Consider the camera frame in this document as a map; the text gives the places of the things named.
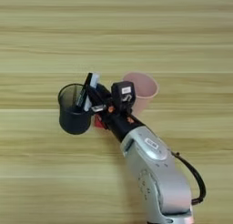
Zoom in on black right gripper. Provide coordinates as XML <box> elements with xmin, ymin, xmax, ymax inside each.
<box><xmin>86</xmin><ymin>83</ymin><xmax>147</xmax><ymax>143</ymax></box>

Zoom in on white marker pen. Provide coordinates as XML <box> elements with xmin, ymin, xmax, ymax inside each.
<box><xmin>83</xmin><ymin>72</ymin><xmax>101</xmax><ymax>112</ymax></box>

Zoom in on black marker pen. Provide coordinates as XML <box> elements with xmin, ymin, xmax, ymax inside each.
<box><xmin>75</xmin><ymin>72</ymin><xmax>94</xmax><ymax>109</ymax></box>

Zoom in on black mesh pen holder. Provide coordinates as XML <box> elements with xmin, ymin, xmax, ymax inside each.
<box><xmin>57</xmin><ymin>83</ymin><xmax>96</xmax><ymax>136</ymax></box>

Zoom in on pink plastic cup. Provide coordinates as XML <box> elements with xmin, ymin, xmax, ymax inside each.
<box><xmin>122</xmin><ymin>71</ymin><xmax>159</xmax><ymax>116</ymax></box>

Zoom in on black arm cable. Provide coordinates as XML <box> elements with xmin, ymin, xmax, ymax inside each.
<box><xmin>170</xmin><ymin>151</ymin><xmax>208</xmax><ymax>206</ymax></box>

